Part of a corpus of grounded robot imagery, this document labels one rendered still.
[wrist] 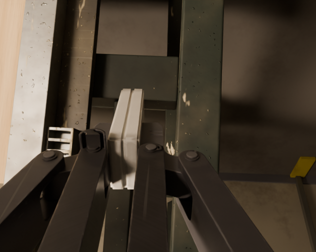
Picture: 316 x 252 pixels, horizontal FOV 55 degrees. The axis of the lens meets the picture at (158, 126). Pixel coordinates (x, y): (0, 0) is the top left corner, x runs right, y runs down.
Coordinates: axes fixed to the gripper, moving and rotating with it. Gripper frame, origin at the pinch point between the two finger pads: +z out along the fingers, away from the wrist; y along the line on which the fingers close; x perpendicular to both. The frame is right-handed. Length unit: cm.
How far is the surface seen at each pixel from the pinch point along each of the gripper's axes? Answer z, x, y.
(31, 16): 32.8, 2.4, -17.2
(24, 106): 25.0, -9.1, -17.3
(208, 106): 22.9, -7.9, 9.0
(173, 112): 82, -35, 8
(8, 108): 26.9, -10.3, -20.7
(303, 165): 201, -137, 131
